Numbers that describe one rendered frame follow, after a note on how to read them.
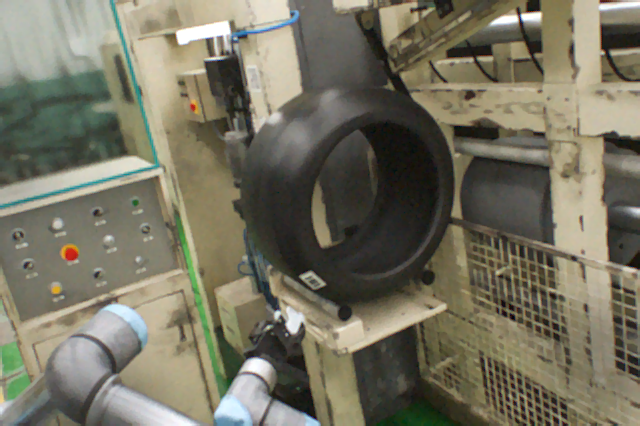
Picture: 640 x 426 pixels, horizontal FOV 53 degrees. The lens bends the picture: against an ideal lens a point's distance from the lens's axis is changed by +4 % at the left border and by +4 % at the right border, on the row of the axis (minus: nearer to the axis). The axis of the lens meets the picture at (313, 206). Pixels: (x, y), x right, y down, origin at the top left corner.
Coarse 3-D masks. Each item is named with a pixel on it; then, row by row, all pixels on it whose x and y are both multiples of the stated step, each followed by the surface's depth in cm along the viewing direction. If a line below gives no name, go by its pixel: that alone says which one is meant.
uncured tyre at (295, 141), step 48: (336, 96) 153; (384, 96) 156; (288, 144) 149; (336, 144) 149; (384, 144) 189; (432, 144) 163; (240, 192) 167; (288, 192) 147; (384, 192) 193; (432, 192) 182; (288, 240) 151; (384, 240) 192; (432, 240) 169; (336, 288) 158; (384, 288) 165
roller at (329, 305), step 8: (288, 280) 189; (296, 288) 184; (304, 288) 180; (312, 296) 175; (320, 296) 172; (320, 304) 171; (328, 304) 168; (336, 304) 165; (344, 304) 164; (336, 312) 164; (344, 312) 163; (352, 312) 164; (344, 320) 164
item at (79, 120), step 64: (0, 0) 178; (64, 0) 185; (0, 64) 181; (64, 64) 188; (128, 64) 196; (0, 128) 183; (64, 128) 191; (128, 128) 200; (0, 192) 186; (64, 192) 194
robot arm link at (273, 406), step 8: (272, 400) 119; (272, 408) 117; (280, 408) 117; (288, 408) 118; (264, 416) 116; (272, 416) 116; (280, 416) 116; (288, 416) 116; (296, 416) 117; (304, 416) 118; (264, 424) 115; (272, 424) 115; (280, 424) 115; (288, 424) 115; (296, 424) 115; (304, 424) 116; (312, 424) 117
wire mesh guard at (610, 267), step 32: (512, 256) 171; (544, 256) 160; (576, 256) 150; (576, 288) 154; (608, 288) 146; (480, 320) 192; (576, 320) 158; (512, 352) 183; (544, 352) 171; (448, 384) 220; (480, 416) 207; (544, 416) 180
